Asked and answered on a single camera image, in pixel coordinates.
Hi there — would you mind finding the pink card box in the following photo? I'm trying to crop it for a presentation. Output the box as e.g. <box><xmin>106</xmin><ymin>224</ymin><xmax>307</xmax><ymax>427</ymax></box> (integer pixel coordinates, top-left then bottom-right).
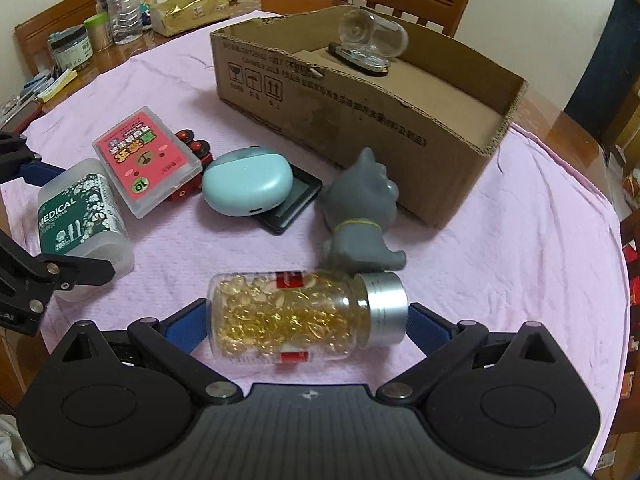
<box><xmin>92</xmin><ymin>106</ymin><xmax>194</xmax><ymax>219</ymax></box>

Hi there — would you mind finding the green capped toothpick jar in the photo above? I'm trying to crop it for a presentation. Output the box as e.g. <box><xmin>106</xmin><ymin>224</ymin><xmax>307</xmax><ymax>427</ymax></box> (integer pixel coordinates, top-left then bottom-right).
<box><xmin>84</xmin><ymin>12</ymin><xmax>113</xmax><ymax>52</ymax></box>

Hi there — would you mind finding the cardboard box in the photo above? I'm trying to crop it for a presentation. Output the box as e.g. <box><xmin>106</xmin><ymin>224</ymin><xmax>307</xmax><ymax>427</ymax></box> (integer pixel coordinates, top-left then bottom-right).
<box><xmin>210</xmin><ymin>6</ymin><xmax>527</xmax><ymax>228</ymax></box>

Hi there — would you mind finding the pink tablecloth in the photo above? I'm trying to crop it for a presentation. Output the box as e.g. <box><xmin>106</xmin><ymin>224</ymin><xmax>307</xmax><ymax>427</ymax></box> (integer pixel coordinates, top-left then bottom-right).
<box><xmin>26</xmin><ymin>29</ymin><xmax>629</xmax><ymax>470</ymax></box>

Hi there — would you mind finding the capsule bottle with silver cap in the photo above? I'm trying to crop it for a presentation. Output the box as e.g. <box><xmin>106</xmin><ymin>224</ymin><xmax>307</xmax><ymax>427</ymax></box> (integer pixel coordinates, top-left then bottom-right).
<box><xmin>207</xmin><ymin>270</ymin><xmax>409</xmax><ymax>365</ymax></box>

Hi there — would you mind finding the gold tissue box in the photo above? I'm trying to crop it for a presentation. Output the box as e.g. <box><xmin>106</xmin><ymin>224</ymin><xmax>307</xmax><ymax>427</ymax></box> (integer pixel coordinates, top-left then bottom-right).
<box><xmin>144</xmin><ymin>0</ymin><xmax>240</xmax><ymax>38</ymax></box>

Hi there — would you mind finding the green medical swab box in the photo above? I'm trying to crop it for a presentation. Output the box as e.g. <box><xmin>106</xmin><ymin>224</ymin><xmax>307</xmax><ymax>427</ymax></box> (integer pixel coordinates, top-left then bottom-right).
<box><xmin>37</xmin><ymin>158</ymin><xmax>134</xmax><ymax>281</ymax></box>

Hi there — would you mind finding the dark lidded jar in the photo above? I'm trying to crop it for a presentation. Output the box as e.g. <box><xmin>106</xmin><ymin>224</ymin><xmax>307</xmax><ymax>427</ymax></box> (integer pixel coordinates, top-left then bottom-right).
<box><xmin>48</xmin><ymin>25</ymin><xmax>93</xmax><ymax>70</ymax></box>

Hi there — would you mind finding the teal earbud case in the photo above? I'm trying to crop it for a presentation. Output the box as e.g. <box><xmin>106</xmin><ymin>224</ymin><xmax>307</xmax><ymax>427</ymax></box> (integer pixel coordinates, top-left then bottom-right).
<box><xmin>202</xmin><ymin>146</ymin><xmax>294</xmax><ymax>217</ymax></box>

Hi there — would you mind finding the red toy train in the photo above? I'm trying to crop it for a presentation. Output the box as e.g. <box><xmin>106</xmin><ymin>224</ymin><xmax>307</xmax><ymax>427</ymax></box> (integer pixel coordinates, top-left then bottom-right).
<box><xmin>167</xmin><ymin>129</ymin><xmax>215</xmax><ymax>202</ymax></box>

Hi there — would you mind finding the black device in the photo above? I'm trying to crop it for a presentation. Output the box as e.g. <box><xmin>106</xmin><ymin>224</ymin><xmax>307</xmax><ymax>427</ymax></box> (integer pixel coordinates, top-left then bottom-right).
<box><xmin>256</xmin><ymin>165</ymin><xmax>323</xmax><ymax>235</ymax></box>

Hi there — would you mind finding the plastic water bottle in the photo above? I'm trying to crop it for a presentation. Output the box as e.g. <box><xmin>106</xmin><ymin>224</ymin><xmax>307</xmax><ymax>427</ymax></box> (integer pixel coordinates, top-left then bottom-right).
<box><xmin>106</xmin><ymin>0</ymin><xmax>143</xmax><ymax>46</ymax></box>

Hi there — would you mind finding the clear glass dome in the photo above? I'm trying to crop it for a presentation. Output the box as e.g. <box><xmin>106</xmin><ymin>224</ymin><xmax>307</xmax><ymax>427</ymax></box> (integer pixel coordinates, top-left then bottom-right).
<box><xmin>338</xmin><ymin>9</ymin><xmax>409</xmax><ymax>58</ymax></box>

